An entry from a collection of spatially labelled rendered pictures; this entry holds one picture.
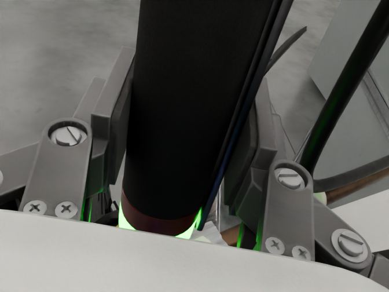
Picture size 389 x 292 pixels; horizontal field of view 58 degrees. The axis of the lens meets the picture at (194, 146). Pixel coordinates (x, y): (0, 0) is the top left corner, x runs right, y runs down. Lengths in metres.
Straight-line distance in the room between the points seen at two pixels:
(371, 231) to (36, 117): 2.16
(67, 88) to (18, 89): 0.31
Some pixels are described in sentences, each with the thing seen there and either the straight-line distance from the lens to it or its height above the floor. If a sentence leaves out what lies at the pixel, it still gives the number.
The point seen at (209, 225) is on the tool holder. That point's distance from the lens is 0.23.
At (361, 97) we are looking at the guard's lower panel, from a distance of 1.51.
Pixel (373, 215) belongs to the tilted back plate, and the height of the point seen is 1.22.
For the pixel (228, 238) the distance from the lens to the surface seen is 0.23.
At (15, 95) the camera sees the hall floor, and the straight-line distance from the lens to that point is 2.65.
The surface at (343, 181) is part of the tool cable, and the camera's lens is 0.29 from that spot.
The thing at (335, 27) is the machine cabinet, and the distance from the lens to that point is 3.29.
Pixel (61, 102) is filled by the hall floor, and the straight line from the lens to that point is 2.57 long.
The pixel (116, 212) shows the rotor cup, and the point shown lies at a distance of 0.42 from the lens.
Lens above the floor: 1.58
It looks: 43 degrees down
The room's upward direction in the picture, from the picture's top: 16 degrees clockwise
